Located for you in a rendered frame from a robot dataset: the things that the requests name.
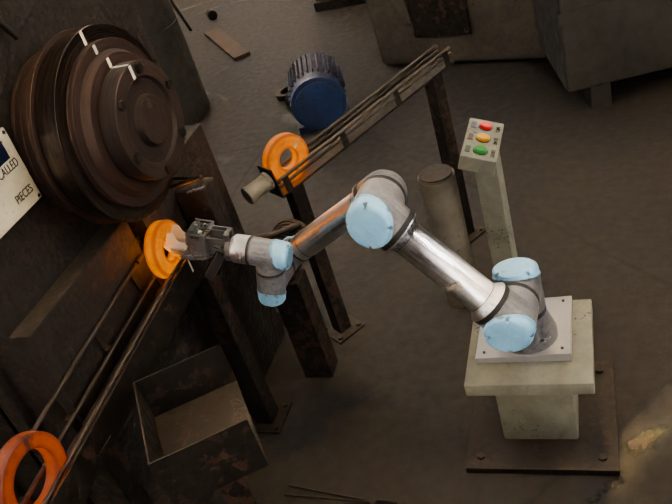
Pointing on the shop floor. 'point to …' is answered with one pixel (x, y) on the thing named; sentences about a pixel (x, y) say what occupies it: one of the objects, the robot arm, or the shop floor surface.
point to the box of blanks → (604, 41)
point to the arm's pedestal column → (547, 432)
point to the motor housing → (306, 321)
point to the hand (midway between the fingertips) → (163, 243)
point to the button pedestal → (491, 189)
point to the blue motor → (316, 91)
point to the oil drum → (174, 56)
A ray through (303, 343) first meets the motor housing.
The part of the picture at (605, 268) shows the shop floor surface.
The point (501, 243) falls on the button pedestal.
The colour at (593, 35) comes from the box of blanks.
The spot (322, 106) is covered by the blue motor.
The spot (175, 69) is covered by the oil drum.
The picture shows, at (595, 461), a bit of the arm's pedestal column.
